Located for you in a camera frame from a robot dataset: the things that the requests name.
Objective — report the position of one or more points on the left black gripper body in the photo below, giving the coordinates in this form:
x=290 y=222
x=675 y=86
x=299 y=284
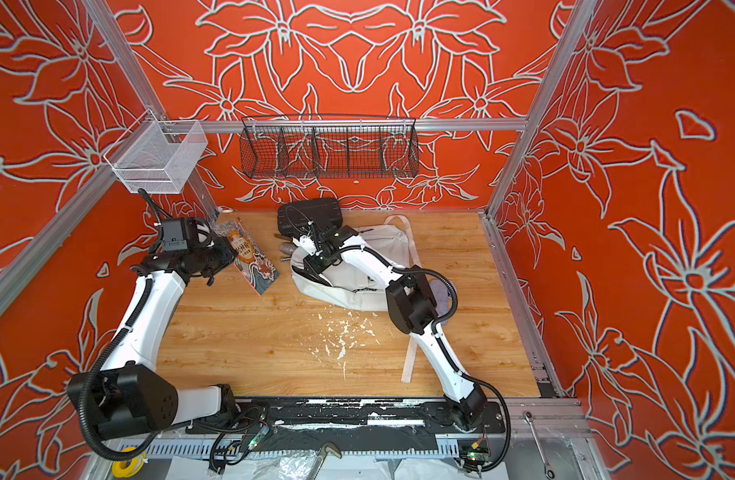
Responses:
x=215 y=256

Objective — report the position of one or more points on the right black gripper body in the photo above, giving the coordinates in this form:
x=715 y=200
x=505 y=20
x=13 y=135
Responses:
x=319 y=260

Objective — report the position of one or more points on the red cartoon story book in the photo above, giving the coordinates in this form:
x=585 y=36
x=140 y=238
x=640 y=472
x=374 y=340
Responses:
x=252 y=263

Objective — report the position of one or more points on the white student backpack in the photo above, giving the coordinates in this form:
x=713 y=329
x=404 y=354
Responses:
x=345 y=285

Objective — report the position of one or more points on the purple glasses case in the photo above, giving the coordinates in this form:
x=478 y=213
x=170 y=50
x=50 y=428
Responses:
x=446 y=298

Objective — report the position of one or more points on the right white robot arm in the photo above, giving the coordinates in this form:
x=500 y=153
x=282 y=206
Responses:
x=413 y=311

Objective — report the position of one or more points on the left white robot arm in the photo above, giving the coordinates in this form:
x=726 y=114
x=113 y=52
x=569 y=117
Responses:
x=121 y=402

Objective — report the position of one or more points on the metal pipe elbow fitting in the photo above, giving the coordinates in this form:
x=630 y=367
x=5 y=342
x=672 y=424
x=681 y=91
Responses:
x=286 y=247

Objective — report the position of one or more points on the black plastic case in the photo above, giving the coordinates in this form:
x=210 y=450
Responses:
x=293 y=218

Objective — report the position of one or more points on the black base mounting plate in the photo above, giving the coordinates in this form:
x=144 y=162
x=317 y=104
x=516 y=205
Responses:
x=433 y=414

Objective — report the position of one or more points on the yellow tape roll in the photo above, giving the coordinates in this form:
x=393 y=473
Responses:
x=128 y=468

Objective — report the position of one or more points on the small green circuit board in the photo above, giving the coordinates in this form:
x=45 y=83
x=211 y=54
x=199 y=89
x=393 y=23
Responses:
x=474 y=460

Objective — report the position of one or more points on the steel wrench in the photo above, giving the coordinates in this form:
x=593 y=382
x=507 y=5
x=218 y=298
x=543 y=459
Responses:
x=547 y=468

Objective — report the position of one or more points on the black wire wall basket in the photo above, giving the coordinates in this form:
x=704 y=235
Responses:
x=342 y=147

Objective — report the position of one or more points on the white wire mesh basket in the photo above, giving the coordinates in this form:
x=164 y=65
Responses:
x=149 y=156

